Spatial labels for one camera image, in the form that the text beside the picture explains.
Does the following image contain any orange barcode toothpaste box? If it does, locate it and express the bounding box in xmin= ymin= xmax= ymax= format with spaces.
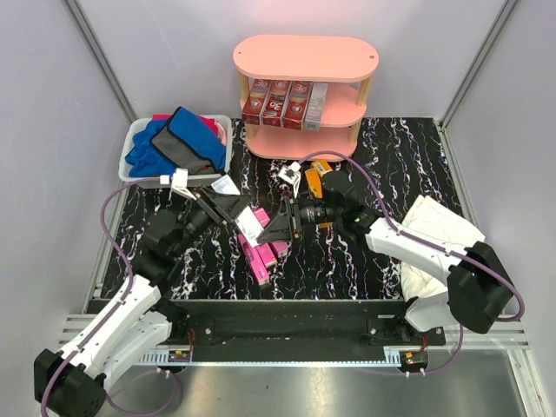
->
xmin=311 ymin=160 xmax=332 ymax=176

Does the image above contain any pink beyou box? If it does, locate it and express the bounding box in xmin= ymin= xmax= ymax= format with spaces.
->
xmin=255 ymin=208 xmax=291 ymax=258
xmin=255 ymin=243 xmax=277 ymax=268
xmin=238 ymin=234 xmax=270 ymax=288

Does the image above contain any purple cable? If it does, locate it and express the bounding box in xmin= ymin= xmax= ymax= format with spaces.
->
xmin=297 ymin=150 xmax=526 ymax=377
xmin=41 ymin=175 xmax=182 ymax=414

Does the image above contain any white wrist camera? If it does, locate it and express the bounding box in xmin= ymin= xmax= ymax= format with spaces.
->
xmin=159 ymin=168 xmax=197 ymax=200
xmin=278 ymin=162 xmax=301 ymax=198

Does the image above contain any pink BeYou box back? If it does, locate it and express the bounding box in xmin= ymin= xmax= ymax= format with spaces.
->
xmin=255 ymin=208 xmax=291 ymax=258

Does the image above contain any grey Protefix toothpaste box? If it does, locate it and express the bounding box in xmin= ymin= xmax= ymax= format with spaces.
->
xmin=304 ymin=83 xmax=328 ymax=130

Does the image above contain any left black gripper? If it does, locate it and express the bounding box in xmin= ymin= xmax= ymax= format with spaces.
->
xmin=171 ymin=186 xmax=254 ymax=257

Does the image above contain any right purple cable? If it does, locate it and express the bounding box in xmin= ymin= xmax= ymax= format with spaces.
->
xmin=297 ymin=150 xmax=526 ymax=377

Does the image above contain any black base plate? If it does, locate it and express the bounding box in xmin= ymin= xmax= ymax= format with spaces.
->
xmin=152 ymin=300 xmax=446 ymax=361

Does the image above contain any silver grey toothpaste box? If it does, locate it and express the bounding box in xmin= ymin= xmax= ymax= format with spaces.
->
xmin=211 ymin=175 xmax=263 ymax=247

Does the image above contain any white crumpled cloth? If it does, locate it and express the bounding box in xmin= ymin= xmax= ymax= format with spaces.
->
xmin=400 ymin=195 xmax=486 ymax=301

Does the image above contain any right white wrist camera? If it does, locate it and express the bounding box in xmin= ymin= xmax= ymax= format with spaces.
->
xmin=278 ymin=162 xmax=301 ymax=198

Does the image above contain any red 3D toothpaste box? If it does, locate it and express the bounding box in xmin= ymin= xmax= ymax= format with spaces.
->
xmin=282 ymin=81 xmax=313 ymax=130
xmin=242 ymin=79 xmax=272 ymax=125
xmin=261 ymin=80 xmax=291 ymax=127

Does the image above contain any pink BeYou box front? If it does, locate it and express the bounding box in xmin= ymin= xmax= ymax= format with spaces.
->
xmin=238 ymin=234 xmax=270 ymax=288

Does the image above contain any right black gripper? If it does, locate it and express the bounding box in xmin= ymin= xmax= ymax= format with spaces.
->
xmin=258 ymin=191 xmax=341 ymax=243

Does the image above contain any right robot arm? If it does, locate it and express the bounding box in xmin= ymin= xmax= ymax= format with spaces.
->
xmin=257 ymin=171 xmax=513 ymax=345

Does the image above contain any pink BeYou box middle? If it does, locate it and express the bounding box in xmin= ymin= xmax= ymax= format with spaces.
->
xmin=255 ymin=243 xmax=277 ymax=268

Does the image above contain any blue cloth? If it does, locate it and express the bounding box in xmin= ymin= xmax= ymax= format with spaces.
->
xmin=125 ymin=119 xmax=225 ymax=178

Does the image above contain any pink cloth in basket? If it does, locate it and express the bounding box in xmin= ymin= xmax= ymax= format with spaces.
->
xmin=151 ymin=114 xmax=227 ymax=145

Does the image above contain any orange R&O toothpaste box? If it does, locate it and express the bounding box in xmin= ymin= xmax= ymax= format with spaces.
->
xmin=305 ymin=169 xmax=322 ymax=199

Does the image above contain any pink three-tier shelf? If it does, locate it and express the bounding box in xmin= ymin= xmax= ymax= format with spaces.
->
xmin=233 ymin=35 xmax=379 ymax=162

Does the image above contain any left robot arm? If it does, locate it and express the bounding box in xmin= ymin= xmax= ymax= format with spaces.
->
xmin=34 ymin=187 xmax=250 ymax=416

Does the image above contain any white plastic basket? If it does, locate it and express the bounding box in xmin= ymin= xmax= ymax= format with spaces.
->
xmin=117 ymin=114 xmax=233 ymax=189

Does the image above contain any grey black-trimmed cloth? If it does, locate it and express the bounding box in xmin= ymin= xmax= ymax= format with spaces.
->
xmin=150 ymin=107 xmax=226 ymax=174

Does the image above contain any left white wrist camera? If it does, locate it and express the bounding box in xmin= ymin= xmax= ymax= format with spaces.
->
xmin=159 ymin=168 xmax=197 ymax=200

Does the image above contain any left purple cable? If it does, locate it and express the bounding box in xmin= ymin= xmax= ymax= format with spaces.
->
xmin=41 ymin=175 xmax=182 ymax=414

